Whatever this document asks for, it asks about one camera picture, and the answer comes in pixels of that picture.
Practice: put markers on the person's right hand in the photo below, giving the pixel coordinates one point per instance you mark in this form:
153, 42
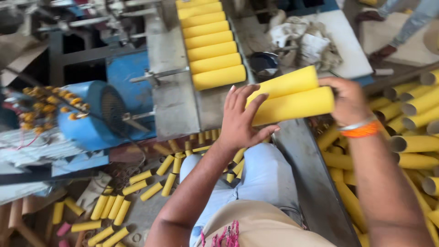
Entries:
351, 101

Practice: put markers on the person's left hand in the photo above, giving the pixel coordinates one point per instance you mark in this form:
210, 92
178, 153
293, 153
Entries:
236, 127

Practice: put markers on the person's right fingers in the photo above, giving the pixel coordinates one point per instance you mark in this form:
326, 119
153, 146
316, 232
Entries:
330, 83

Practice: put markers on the long yellow cardboard tube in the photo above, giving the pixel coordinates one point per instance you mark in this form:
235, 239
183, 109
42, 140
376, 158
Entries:
288, 82
295, 106

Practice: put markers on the white flat board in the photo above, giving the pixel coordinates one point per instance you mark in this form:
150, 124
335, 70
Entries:
343, 41

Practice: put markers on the silver wrist bangle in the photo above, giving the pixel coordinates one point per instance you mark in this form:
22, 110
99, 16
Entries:
356, 124

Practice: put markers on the white crumpled rags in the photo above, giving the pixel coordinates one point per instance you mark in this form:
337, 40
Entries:
301, 37

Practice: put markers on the black round bowl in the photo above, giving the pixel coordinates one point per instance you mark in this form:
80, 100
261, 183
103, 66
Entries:
263, 63

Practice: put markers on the grey metal chute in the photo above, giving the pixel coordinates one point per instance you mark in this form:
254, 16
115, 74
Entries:
315, 185

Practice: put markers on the heap of long yellow tubes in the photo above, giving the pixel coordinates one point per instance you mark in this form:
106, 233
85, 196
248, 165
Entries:
415, 144

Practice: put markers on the person's light blue jeans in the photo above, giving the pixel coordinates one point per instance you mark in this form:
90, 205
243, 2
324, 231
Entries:
264, 175

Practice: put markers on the row of yellow tubes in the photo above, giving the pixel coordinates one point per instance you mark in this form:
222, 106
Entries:
211, 48

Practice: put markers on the person's beige shirt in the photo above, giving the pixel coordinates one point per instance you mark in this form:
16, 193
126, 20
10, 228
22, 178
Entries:
267, 226

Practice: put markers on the grey metal machine table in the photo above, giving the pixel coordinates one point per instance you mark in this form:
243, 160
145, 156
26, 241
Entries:
171, 85

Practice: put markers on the blue electric motor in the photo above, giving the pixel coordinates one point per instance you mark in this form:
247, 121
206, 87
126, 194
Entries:
89, 120

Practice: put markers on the scattered short yellow tube pieces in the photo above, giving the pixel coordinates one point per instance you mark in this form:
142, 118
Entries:
116, 205

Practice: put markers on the orange marigold garland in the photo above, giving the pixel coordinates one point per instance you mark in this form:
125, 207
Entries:
44, 108

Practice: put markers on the short pink tube piece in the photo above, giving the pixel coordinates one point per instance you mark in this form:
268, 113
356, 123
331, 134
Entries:
63, 229

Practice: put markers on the stack of white sheets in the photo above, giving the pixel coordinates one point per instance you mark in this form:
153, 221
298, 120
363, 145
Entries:
31, 151

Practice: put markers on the brown cardboard sheet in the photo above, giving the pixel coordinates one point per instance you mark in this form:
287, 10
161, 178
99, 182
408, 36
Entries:
17, 58

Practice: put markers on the blue machine frame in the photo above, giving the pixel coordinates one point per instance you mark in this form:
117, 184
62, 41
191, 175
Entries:
127, 73

